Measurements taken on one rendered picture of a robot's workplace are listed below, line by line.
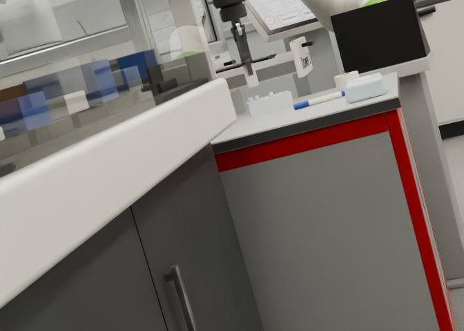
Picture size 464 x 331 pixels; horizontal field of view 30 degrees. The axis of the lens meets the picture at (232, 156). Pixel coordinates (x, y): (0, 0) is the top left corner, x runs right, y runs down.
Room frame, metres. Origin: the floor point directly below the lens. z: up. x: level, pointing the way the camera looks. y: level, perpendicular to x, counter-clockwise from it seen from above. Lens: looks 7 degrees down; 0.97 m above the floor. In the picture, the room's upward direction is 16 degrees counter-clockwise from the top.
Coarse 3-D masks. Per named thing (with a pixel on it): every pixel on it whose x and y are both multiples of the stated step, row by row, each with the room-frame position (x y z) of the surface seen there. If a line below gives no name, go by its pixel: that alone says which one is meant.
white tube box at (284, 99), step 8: (280, 96) 2.37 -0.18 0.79; (288, 96) 2.37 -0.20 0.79; (248, 104) 2.37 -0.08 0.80; (256, 104) 2.36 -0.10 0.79; (264, 104) 2.37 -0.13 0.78; (272, 104) 2.37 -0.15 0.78; (280, 104) 2.37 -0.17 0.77; (288, 104) 2.37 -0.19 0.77; (256, 112) 2.36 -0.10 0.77; (264, 112) 2.36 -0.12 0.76
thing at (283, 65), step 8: (280, 56) 2.55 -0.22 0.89; (288, 56) 2.54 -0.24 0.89; (256, 64) 2.57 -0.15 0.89; (264, 64) 2.56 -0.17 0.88; (272, 64) 2.56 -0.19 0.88; (280, 64) 2.55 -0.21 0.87; (288, 64) 2.54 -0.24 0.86; (224, 72) 2.59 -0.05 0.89; (232, 72) 2.58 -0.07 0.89; (240, 72) 2.58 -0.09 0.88; (256, 72) 2.56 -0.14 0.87; (264, 72) 2.56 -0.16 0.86; (272, 72) 2.55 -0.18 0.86; (280, 72) 2.55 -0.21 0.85; (288, 72) 2.54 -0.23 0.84; (296, 72) 2.54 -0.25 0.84; (232, 80) 2.58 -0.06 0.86; (240, 80) 2.58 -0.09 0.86; (264, 80) 2.56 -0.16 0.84; (232, 88) 2.59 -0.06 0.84
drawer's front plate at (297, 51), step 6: (294, 42) 2.52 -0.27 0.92; (300, 42) 2.65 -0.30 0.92; (294, 48) 2.52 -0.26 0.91; (300, 48) 2.61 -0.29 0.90; (306, 48) 2.75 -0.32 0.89; (294, 54) 2.52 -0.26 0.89; (300, 54) 2.57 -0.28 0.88; (306, 54) 2.71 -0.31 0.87; (294, 60) 2.52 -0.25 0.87; (300, 60) 2.53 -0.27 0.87; (300, 66) 2.52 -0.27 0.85; (312, 66) 2.79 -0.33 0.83; (300, 72) 2.52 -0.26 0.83; (306, 72) 2.59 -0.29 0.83
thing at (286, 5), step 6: (276, 0) 3.53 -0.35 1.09; (282, 0) 3.53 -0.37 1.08; (288, 0) 3.54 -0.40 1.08; (294, 0) 3.54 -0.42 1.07; (270, 6) 3.50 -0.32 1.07; (276, 6) 3.50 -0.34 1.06; (282, 6) 3.51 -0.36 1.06; (288, 6) 3.51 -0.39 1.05; (294, 6) 3.52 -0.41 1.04; (300, 6) 3.52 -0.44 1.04; (306, 6) 3.53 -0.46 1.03; (270, 12) 3.47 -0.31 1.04; (276, 12) 3.48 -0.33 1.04; (282, 12) 3.48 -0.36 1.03
